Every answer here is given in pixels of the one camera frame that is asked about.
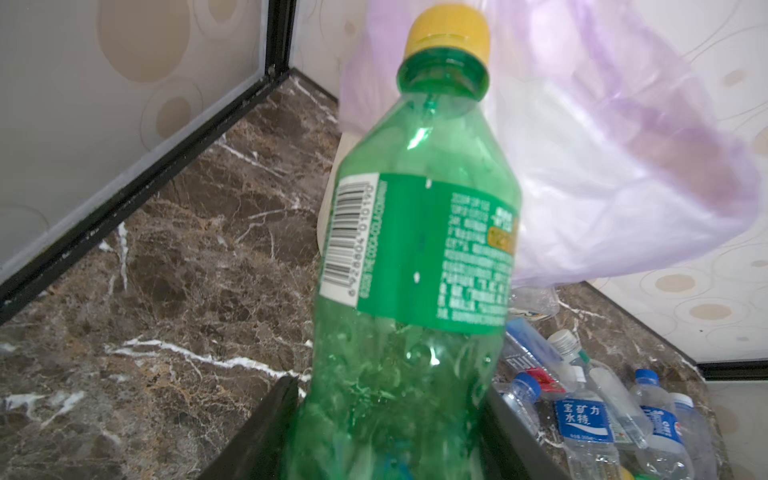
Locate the soda water bottle blue cap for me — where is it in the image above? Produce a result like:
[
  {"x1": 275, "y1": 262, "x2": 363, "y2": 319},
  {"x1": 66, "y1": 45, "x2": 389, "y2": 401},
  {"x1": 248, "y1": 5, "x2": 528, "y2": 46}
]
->
[{"x1": 499, "y1": 372, "x2": 541, "y2": 439}]

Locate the small Pepsi water bottle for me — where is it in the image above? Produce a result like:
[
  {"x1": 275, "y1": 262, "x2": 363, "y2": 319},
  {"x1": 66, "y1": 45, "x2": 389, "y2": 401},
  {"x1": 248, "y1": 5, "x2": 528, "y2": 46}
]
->
[{"x1": 630, "y1": 369, "x2": 694, "y2": 479}]

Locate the blue label bottle white cap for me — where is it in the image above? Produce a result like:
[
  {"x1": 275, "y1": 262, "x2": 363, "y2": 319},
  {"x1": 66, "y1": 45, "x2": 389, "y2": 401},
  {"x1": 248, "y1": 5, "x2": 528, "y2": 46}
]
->
[{"x1": 554, "y1": 366, "x2": 622, "y2": 480}]

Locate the black frame post left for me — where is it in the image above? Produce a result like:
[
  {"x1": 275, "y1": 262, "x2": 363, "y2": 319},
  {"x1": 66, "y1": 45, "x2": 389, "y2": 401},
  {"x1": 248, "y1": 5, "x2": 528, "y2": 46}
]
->
[{"x1": 265, "y1": 0, "x2": 298, "y2": 80}]

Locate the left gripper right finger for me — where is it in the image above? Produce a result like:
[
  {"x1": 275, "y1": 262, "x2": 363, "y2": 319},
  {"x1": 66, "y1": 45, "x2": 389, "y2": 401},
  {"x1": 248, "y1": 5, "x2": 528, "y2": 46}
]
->
[{"x1": 480, "y1": 389, "x2": 569, "y2": 480}]

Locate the flat clear bottle white cap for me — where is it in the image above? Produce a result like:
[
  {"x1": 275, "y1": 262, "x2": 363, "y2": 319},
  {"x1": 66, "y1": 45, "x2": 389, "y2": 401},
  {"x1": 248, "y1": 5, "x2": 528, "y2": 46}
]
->
[{"x1": 548, "y1": 329, "x2": 653, "y2": 450}]

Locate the pink bin liner bag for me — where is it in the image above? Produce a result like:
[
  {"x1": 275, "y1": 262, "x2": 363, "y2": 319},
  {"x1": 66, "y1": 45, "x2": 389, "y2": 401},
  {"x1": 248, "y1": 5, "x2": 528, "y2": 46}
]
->
[{"x1": 340, "y1": 1, "x2": 760, "y2": 288}]

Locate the Fiji bottle blue cap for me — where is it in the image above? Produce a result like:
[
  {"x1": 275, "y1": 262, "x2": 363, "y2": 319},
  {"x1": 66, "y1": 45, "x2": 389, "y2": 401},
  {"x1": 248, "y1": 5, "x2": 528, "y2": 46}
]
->
[{"x1": 501, "y1": 318, "x2": 578, "y2": 397}]

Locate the clear bottle pale label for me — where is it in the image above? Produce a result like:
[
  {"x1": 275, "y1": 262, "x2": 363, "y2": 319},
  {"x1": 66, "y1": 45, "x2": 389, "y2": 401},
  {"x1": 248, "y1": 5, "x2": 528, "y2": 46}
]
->
[{"x1": 670, "y1": 392, "x2": 718, "y2": 480}]

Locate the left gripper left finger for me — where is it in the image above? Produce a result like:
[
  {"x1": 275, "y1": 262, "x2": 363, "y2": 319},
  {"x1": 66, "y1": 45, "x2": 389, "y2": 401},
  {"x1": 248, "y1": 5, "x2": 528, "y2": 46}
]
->
[{"x1": 198, "y1": 376, "x2": 299, "y2": 480}]

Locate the clear bottle green band cap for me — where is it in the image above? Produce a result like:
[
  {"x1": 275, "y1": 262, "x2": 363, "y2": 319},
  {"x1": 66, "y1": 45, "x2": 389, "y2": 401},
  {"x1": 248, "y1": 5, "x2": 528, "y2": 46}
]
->
[{"x1": 508, "y1": 287, "x2": 560, "y2": 321}]

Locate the white plastic waste bin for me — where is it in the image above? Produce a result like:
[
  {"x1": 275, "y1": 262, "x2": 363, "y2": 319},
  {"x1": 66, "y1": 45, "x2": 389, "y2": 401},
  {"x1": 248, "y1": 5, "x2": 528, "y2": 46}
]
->
[{"x1": 317, "y1": 132, "x2": 361, "y2": 252}]

